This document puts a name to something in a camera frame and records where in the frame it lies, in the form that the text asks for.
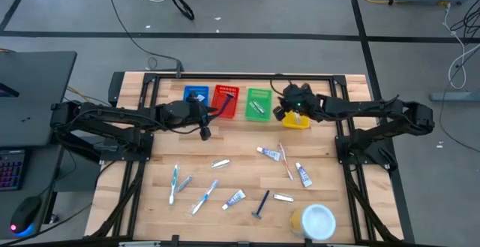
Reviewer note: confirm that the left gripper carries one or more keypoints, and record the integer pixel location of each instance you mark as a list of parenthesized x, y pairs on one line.
[(197, 112)]

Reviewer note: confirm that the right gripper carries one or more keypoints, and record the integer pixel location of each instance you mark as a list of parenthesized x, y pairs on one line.
[(300, 98)]

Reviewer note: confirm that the dark blue disposable razor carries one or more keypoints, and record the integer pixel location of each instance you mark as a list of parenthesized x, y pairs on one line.
[(225, 103), (261, 202)]

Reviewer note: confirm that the yellow plastic basket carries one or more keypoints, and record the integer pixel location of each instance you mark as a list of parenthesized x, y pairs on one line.
[(296, 124)]

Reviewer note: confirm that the red toothbrush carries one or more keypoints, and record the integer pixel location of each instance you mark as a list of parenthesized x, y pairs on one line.
[(285, 160)]

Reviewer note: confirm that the teal toothbrush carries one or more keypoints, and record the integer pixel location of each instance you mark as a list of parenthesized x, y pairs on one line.
[(173, 184)]

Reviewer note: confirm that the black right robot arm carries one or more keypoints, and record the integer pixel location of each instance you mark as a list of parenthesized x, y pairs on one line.
[(375, 108)]

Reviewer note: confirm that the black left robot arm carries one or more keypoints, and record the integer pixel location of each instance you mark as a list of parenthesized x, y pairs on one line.
[(112, 113)]

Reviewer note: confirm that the red plastic basket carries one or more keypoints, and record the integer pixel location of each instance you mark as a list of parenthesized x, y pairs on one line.
[(232, 111)]

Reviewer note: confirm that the blue plastic basket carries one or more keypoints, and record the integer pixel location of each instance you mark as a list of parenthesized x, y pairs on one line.
[(189, 90)]

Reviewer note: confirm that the green plastic basket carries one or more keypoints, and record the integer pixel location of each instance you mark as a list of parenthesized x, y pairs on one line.
[(267, 116)]

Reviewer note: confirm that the black side panel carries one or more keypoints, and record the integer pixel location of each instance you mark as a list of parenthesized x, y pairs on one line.
[(116, 88)]

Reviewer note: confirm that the jar with white lid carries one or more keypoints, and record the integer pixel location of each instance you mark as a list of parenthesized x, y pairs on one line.
[(318, 222)]

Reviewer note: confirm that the grey metal bar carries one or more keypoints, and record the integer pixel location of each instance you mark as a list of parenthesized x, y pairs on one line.
[(138, 244)]

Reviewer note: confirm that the black raised desk panel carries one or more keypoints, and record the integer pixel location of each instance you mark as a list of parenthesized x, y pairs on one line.
[(33, 100)]

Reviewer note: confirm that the dark grey desk surface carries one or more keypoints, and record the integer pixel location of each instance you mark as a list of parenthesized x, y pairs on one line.
[(37, 172)]

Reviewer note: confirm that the backlit black keyboard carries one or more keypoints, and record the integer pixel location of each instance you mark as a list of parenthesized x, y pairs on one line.
[(11, 170)]

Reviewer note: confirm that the black computer mouse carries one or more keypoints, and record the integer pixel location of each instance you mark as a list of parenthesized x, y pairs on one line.
[(26, 213)]

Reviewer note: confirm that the black metal table frame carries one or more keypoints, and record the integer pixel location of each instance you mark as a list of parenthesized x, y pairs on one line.
[(243, 77)]

